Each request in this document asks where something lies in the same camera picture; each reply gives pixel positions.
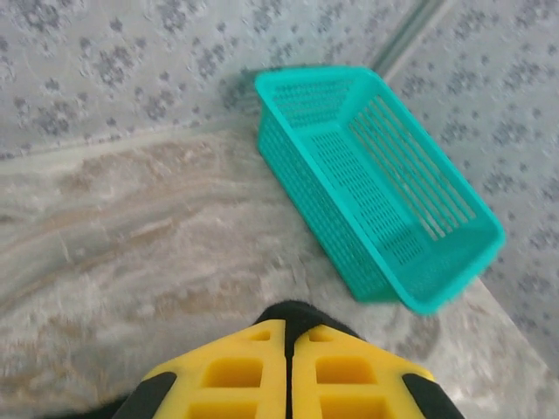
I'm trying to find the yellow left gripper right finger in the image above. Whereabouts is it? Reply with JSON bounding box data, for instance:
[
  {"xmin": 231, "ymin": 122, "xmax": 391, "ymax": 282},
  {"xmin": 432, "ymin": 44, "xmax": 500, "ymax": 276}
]
[{"xmin": 291, "ymin": 325, "xmax": 466, "ymax": 419}]

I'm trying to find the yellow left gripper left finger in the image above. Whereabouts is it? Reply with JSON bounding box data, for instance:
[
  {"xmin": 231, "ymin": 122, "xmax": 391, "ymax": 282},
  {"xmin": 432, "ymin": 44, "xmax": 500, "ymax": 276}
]
[{"xmin": 111, "ymin": 318, "xmax": 292, "ymax": 419}]

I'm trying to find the black t-shirt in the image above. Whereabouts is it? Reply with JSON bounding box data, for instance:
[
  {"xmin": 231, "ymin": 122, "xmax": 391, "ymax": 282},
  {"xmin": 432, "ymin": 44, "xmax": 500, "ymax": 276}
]
[{"xmin": 82, "ymin": 299, "xmax": 363, "ymax": 419}]

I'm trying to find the teal plastic basket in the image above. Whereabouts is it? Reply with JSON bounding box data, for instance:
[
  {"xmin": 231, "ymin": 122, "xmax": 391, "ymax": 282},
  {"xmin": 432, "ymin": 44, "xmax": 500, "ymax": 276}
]
[{"xmin": 253, "ymin": 65, "xmax": 507, "ymax": 316}]

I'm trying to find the aluminium frame post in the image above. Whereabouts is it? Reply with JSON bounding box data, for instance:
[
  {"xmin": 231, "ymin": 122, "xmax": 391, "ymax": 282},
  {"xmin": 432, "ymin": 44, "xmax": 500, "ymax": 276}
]
[{"xmin": 375, "ymin": 0, "xmax": 442, "ymax": 79}]

